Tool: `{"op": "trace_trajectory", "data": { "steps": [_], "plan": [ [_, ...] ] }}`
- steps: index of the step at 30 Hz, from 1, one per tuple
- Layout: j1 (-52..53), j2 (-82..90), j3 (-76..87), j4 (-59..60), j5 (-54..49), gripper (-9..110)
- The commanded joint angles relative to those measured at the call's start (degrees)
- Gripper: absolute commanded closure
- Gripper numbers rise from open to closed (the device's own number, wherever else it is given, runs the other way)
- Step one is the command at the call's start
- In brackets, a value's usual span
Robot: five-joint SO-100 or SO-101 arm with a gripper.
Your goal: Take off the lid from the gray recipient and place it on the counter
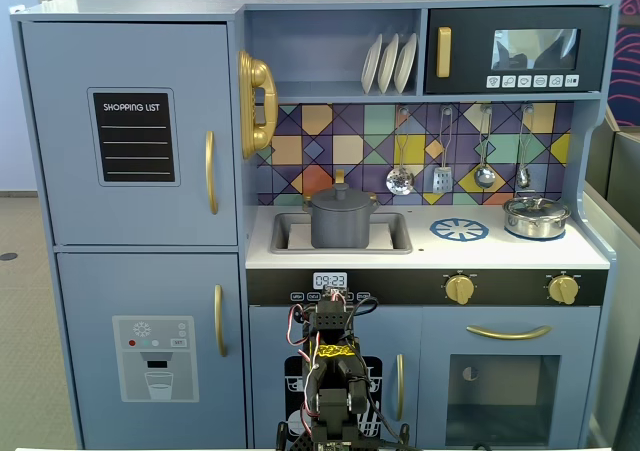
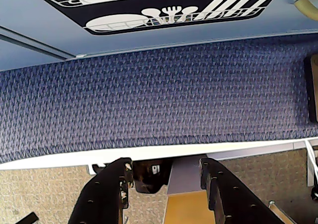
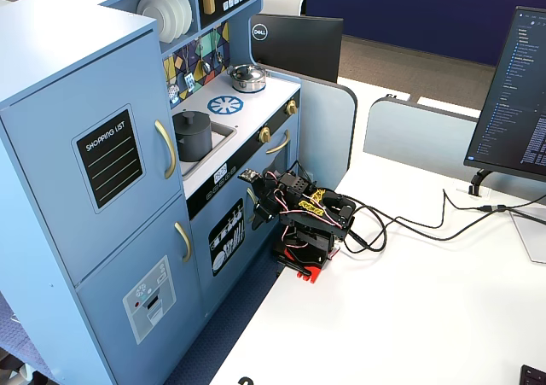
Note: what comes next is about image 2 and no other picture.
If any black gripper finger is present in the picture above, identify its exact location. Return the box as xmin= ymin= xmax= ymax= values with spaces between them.
xmin=199 ymin=157 xmax=289 ymax=224
xmin=68 ymin=157 xmax=134 ymax=224

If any black table clamp block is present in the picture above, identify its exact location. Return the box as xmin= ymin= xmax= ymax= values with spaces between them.
xmin=131 ymin=158 xmax=174 ymax=194

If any yellow wooden board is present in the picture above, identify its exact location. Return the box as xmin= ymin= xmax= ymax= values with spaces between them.
xmin=161 ymin=193 xmax=212 ymax=224

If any black flat bar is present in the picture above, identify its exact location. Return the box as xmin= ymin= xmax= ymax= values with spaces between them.
xmin=9 ymin=212 xmax=38 ymax=224

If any black rectangular object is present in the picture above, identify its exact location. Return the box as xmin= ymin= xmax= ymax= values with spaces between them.
xmin=303 ymin=56 xmax=318 ymax=123

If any blue toy kitchen unit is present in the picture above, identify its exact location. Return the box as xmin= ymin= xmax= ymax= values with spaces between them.
xmin=0 ymin=0 xmax=318 ymax=72

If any blue dishwasher door with graphic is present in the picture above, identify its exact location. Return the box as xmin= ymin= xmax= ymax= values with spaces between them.
xmin=0 ymin=0 xmax=318 ymax=60

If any gold dishwasher door handle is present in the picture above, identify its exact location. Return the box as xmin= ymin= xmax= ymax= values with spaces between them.
xmin=290 ymin=0 xmax=318 ymax=20

